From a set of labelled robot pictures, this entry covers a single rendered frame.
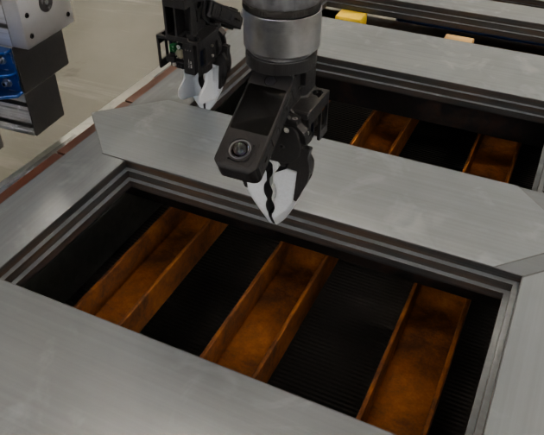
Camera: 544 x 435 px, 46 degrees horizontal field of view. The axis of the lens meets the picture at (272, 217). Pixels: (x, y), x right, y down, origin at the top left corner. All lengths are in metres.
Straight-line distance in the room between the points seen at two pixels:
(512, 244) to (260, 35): 0.42
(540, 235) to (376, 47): 0.57
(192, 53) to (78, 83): 2.19
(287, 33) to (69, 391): 0.40
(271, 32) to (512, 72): 0.72
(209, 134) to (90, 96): 2.02
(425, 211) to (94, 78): 2.44
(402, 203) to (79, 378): 0.46
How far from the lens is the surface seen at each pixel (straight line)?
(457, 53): 1.31
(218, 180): 0.91
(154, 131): 1.03
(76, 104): 2.95
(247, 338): 0.91
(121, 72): 3.18
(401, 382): 0.88
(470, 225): 0.86
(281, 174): 0.70
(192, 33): 0.97
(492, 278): 0.82
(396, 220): 0.85
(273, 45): 0.62
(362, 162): 0.95
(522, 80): 1.24
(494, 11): 1.53
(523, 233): 0.87
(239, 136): 0.62
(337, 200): 0.87
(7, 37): 1.23
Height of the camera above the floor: 1.38
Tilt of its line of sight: 39 degrees down
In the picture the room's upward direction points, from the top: straight up
